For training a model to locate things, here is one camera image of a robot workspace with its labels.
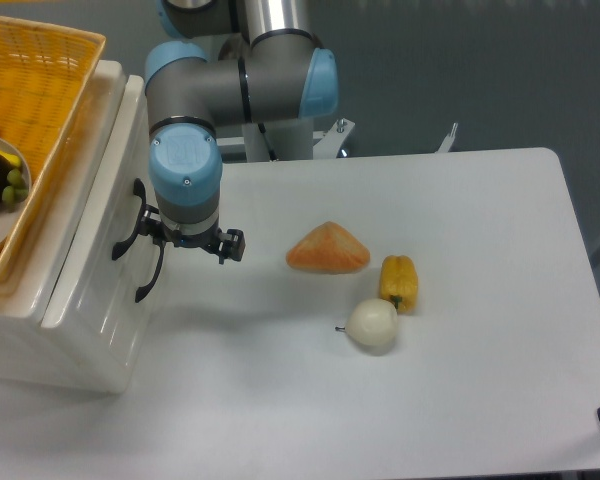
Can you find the yellow toy fruit piece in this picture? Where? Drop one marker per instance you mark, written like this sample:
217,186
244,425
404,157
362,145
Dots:
0,152

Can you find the white drawer cabinet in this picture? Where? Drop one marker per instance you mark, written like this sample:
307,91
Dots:
28,352

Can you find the white metal bracket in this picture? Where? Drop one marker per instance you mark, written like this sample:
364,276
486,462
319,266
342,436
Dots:
332,143

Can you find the white lower drawer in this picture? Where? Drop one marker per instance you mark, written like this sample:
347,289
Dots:
128,318

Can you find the white drawer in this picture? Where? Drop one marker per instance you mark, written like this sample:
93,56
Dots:
128,318
84,292

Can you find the white toy pear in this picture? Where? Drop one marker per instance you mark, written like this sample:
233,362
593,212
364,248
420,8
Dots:
373,326

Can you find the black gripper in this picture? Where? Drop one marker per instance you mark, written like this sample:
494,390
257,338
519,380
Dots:
226,245

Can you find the orange triangular toy bread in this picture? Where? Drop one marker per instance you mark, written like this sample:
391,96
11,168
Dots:
329,249

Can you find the yellow woven basket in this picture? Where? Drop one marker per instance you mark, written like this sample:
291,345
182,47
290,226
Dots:
44,71

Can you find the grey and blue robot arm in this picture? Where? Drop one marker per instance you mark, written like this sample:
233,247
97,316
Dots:
185,164

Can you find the white top drawer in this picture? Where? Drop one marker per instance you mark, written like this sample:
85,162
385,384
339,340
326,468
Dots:
84,292

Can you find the yellow toy bell pepper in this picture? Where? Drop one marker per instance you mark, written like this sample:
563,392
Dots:
399,283

